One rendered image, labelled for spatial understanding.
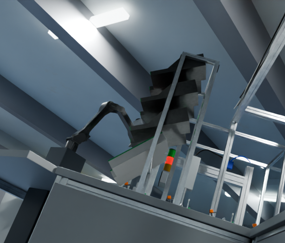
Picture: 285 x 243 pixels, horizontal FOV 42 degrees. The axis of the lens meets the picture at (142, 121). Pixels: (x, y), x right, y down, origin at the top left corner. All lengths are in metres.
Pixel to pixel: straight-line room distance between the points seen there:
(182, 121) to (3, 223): 8.74
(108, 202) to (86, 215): 0.09
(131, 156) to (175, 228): 0.46
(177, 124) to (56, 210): 0.70
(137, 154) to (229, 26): 1.71
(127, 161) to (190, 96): 0.45
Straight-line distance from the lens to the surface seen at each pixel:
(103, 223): 1.35
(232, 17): 3.08
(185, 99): 1.84
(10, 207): 10.21
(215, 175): 3.34
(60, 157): 1.89
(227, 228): 1.38
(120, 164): 1.68
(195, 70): 1.91
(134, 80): 4.54
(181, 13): 3.74
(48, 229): 1.38
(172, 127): 1.76
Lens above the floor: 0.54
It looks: 24 degrees up
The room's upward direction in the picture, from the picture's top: 20 degrees clockwise
